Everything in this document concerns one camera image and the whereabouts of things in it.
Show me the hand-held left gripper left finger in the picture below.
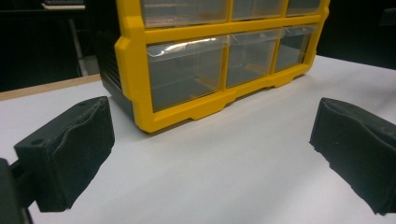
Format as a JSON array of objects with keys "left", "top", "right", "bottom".
[{"left": 13, "top": 95, "right": 116, "bottom": 213}]

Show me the grey metal stand leg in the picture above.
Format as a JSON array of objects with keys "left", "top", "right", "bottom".
[{"left": 66, "top": 18, "right": 101, "bottom": 77}]

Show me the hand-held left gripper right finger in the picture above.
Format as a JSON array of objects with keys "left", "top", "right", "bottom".
[{"left": 308, "top": 97, "right": 396, "bottom": 217}]

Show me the set of clear cabinet drawers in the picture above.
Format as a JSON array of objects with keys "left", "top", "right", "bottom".
[{"left": 139, "top": 0, "right": 321, "bottom": 113}]

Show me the yellow black drawer cabinet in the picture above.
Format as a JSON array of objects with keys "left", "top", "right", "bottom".
[{"left": 94, "top": 0, "right": 332, "bottom": 134}]

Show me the grey keyboard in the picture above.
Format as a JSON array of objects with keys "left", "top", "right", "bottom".
[{"left": 41, "top": 0, "right": 87, "bottom": 11}]

